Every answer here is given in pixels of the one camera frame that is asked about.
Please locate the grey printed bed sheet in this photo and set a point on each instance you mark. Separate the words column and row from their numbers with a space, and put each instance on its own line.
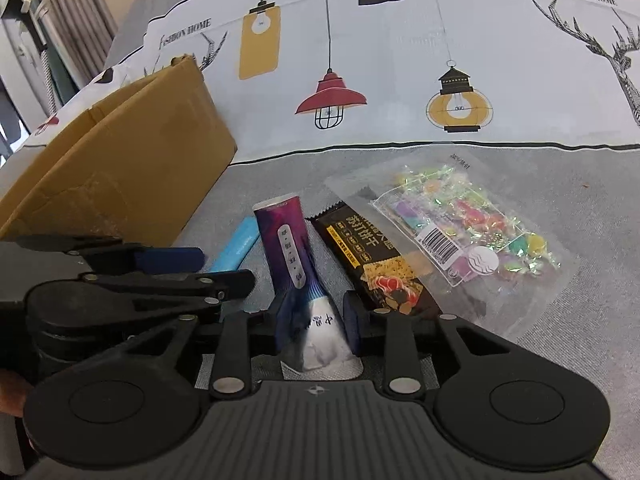
column 500, row 110

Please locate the brown cardboard box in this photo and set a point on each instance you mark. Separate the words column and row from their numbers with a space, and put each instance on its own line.
column 125, row 160

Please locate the black cracker packet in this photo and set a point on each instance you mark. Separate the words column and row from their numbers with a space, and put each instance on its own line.
column 370, row 255

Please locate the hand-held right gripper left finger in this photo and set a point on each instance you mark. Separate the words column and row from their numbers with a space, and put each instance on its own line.
column 287, row 322

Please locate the purple toothpaste tube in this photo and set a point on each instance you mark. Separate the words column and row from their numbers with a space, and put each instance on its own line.
column 290, row 240

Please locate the clear bag of colourful candies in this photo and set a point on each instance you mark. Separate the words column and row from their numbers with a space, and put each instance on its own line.
column 450, row 210

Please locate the light blue snack packet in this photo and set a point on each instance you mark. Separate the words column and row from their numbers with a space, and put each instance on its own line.
column 232, row 247

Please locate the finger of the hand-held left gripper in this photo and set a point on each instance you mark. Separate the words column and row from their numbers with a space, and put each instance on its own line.
column 225, row 284
column 170, row 258

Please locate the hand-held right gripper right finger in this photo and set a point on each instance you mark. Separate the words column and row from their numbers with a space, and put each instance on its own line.
column 354, row 325

